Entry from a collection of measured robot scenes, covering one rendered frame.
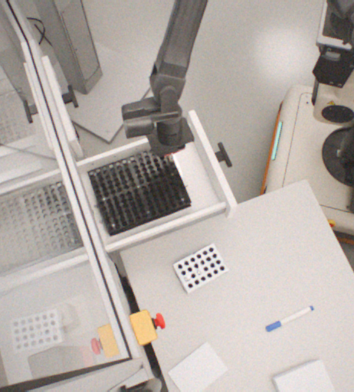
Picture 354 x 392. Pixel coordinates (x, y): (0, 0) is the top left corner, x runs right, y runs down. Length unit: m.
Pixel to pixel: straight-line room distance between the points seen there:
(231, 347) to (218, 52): 1.68
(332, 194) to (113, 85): 1.20
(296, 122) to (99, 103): 0.97
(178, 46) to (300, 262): 0.69
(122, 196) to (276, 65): 1.51
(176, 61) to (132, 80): 1.46
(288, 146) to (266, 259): 0.78
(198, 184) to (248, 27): 1.53
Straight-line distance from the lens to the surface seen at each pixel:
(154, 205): 1.10
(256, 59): 2.46
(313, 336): 1.24
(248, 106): 2.29
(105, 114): 2.23
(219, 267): 1.18
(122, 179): 1.14
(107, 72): 2.36
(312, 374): 1.19
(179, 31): 0.85
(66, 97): 1.26
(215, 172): 1.11
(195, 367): 1.18
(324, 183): 1.88
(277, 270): 1.24
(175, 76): 0.88
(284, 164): 1.87
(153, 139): 1.02
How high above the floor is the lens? 1.95
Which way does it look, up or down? 71 degrees down
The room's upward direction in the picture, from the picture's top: straight up
